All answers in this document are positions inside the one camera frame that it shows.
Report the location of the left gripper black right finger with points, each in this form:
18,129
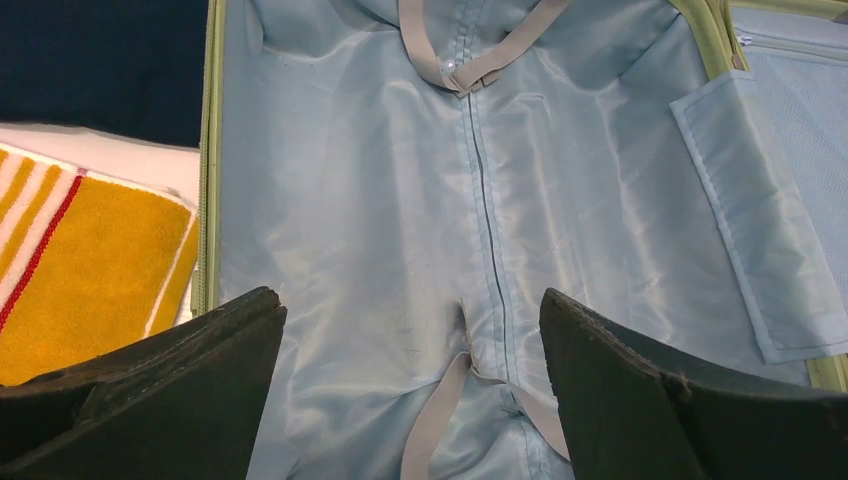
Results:
632,407

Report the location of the green suitcase with blue lining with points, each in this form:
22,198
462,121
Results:
411,177

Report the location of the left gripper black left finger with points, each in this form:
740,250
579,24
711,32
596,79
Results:
183,404

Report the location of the yellow striped towel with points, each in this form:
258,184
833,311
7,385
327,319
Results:
89,263

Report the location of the navy blue folded cloth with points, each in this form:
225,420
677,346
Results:
130,68

